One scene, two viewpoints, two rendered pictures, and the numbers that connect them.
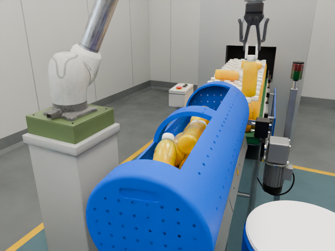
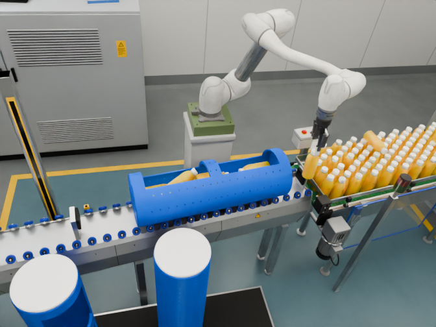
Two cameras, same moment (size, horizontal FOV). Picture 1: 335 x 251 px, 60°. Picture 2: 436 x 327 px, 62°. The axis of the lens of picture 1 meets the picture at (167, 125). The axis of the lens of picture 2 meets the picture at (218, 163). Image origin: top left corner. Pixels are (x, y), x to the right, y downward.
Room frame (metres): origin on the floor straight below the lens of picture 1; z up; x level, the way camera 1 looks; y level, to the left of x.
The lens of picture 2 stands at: (-0.04, -1.13, 2.57)
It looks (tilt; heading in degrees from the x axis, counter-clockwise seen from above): 43 degrees down; 47
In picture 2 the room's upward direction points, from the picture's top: 7 degrees clockwise
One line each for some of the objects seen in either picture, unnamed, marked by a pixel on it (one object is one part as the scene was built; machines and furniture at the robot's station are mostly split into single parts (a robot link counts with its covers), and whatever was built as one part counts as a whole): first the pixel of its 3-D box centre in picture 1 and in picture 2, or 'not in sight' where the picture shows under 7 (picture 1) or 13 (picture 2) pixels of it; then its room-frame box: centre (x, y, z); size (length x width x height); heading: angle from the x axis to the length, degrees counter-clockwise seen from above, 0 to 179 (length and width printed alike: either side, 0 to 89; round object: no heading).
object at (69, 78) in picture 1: (68, 76); (213, 93); (1.31, 0.45, 1.25); 0.18 x 0.16 x 0.22; 0
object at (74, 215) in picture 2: not in sight; (76, 222); (0.20, 0.15, 1.00); 0.10 x 0.04 x 0.15; 71
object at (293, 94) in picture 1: (281, 169); (360, 250); (1.70, -0.76, 0.55); 0.04 x 0.04 x 1.10; 71
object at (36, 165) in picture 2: not in sight; (49, 202); (0.16, 0.51, 0.85); 0.06 x 0.06 x 1.70; 71
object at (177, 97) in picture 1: (181, 94); (308, 137); (1.75, -0.09, 1.05); 0.20 x 0.10 x 0.10; 161
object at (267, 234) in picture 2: not in sight; (267, 235); (1.42, -0.20, 0.31); 0.06 x 0.06 x 0.63; 71
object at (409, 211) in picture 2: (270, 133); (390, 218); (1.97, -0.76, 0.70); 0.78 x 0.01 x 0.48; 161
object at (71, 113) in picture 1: (67, 107); (207, 110); (1.28, 0.46, 1.11); 0.22 x 0.18 x 0.06; 153
